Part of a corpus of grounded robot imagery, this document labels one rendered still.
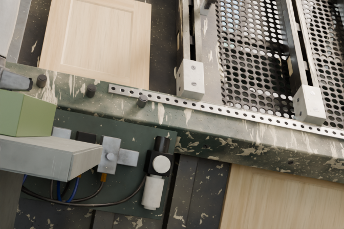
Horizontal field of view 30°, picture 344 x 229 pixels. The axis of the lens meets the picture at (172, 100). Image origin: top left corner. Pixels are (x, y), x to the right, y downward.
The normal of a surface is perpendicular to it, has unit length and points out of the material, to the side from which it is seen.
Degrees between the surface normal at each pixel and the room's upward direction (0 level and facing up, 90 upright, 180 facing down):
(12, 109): 90
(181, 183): 90
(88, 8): 50
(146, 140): 90
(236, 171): 90
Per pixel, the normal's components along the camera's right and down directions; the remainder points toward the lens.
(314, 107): 0.29, -0.65
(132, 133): 0.22, -0.02
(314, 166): 0.00, 0.74
